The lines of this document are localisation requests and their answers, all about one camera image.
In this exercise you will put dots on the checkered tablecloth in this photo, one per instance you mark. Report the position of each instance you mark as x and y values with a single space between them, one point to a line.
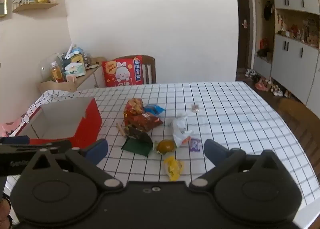
225 119

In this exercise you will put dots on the small purple packet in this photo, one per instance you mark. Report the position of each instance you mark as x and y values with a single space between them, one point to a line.
195 144

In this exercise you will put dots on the wooden chair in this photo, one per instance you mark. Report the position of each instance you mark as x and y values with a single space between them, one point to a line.
150 68

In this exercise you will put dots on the yellow snack packet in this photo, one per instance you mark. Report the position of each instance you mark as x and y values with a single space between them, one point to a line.
173 167

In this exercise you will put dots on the dark wooden door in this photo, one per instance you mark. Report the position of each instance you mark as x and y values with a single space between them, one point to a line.
243 43

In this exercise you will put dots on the wooden wall shelf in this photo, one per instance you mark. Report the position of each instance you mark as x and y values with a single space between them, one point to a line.
35 6

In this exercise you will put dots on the red-brown foil snack bag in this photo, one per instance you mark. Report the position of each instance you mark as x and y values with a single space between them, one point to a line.
147 121

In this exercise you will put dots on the pink cup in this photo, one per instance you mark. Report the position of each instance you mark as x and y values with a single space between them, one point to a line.
70 78

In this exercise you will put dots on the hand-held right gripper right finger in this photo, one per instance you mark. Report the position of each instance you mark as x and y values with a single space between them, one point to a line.
212 150

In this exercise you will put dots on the white snack packet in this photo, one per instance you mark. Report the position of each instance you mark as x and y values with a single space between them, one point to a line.
180 129

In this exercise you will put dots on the small brown candy packet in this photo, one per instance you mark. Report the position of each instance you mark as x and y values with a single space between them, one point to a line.
195 108

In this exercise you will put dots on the grey wall cabinet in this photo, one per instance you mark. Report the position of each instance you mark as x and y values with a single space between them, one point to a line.
297 61

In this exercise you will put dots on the blue snack packet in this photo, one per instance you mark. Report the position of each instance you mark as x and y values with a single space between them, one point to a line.
153 109

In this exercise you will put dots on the dark green snack packet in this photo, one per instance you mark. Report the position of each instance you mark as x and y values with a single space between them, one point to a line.
138 144

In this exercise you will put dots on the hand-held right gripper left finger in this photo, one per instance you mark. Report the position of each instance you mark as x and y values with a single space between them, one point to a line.
97 149

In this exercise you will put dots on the red rabbit cushion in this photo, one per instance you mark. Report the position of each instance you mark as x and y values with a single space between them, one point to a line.
122 71

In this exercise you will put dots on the white tissue pack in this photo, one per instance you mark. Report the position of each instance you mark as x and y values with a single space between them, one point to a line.
75 69

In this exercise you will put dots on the orange drink bottle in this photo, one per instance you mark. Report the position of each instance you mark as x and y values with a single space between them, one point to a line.
57 72

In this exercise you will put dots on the yellow green storage box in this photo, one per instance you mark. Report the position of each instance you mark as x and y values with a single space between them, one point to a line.
73 59

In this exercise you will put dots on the wooden side shelf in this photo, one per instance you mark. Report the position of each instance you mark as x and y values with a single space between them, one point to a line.
82 78

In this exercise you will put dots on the beige snack stick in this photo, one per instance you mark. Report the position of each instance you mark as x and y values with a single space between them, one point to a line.
121 130

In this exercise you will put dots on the row of shoes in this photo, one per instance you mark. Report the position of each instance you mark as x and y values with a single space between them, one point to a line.
265 83

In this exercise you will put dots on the clear glass dome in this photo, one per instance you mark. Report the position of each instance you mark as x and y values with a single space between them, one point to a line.
47 68

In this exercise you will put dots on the red cardboard box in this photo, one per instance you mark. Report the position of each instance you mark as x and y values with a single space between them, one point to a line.
62 119

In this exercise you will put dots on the round wrapped yellow pastry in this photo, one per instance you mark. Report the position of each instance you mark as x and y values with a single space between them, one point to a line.
165 146

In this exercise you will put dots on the golden chips bag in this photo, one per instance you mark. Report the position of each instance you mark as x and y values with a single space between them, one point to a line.
133 109

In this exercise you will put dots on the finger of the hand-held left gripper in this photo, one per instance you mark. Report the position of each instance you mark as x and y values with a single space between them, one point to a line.
15 140
25 149

